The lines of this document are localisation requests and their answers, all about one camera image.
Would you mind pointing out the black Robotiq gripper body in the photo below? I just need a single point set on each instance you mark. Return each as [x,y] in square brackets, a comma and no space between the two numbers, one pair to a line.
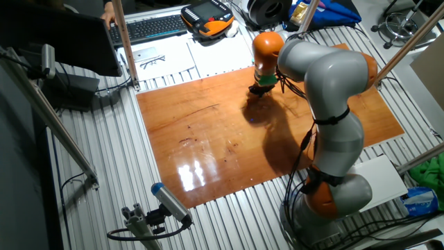
[262,89]

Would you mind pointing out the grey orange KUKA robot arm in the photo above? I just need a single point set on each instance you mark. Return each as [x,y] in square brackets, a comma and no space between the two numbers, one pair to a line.
[333,76]

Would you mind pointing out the black framed glasses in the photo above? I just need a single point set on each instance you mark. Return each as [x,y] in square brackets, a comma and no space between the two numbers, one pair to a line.
[152,62]

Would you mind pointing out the person's hand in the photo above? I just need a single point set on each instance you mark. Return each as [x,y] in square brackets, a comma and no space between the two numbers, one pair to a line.
[109,15]

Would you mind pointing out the white paper sheet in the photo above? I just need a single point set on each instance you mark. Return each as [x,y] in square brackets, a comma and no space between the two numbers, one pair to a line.
[222,55]
[173,62]

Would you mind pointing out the white computer mouse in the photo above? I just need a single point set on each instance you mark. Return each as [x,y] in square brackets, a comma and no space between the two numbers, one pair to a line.
[232,29]

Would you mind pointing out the orange-brown wooden board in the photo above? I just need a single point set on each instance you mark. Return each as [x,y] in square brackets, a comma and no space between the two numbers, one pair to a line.
[194,139]

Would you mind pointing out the gold wrapped packet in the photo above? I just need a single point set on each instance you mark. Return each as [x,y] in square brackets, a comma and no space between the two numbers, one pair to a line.
[298,14]

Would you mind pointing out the orange black teach pendant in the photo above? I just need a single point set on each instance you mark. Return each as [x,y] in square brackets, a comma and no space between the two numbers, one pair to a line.
[208,17]

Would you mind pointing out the blue cloth bag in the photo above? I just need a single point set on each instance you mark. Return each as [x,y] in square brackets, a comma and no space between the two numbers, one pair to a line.
[336,12]

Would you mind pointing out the silver smartphone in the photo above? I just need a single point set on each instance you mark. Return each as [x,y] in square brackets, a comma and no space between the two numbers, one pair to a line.
[145,54]

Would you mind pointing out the black keyboard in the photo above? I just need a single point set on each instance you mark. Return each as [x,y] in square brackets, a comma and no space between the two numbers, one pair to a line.
[149,29]

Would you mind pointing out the metal stool base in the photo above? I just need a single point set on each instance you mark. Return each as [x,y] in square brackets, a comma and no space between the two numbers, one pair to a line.
[399,27]

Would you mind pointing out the white flat plate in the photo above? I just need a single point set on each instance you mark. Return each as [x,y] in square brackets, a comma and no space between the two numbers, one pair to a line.
[385,184]

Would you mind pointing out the cardboard sheet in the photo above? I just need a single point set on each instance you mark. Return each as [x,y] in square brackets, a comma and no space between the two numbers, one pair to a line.
[431,69]

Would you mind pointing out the short aluminium profile stand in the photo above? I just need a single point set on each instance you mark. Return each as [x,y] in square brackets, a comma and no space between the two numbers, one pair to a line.
[138,225]

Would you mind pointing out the green cloth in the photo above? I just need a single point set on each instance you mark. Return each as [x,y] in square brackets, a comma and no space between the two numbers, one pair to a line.
[430,173]

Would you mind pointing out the black box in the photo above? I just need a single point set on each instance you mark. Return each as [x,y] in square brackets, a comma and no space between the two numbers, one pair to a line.
[69,90]

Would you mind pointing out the blue tissue pack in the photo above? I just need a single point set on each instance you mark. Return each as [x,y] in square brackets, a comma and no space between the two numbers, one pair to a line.
[419,201]

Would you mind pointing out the black monitor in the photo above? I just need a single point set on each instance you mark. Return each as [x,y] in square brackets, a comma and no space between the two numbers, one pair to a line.
[69,38]

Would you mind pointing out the slim aluminium frame post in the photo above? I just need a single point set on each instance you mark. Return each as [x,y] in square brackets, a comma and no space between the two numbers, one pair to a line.
[308,15]

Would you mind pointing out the upright aluminium frame post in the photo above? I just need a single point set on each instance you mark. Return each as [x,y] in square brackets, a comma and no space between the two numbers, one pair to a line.
[125,41]

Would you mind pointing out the grey camera with blue end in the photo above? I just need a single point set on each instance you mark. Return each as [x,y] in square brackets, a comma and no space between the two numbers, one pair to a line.
[171,203]

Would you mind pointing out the slanted aluminium frame post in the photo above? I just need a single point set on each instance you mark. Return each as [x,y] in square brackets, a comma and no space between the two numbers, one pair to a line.
[409,43]

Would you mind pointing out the low aluminium frame beam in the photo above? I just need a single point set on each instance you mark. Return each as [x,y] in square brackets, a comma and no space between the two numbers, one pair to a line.
[419,159]

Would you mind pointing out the long aluminium frame beam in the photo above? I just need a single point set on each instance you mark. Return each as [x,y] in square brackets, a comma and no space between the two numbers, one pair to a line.
[52,118]

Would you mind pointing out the grey camera on frame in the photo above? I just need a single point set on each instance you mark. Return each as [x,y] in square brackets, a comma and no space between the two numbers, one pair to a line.
[48,60]

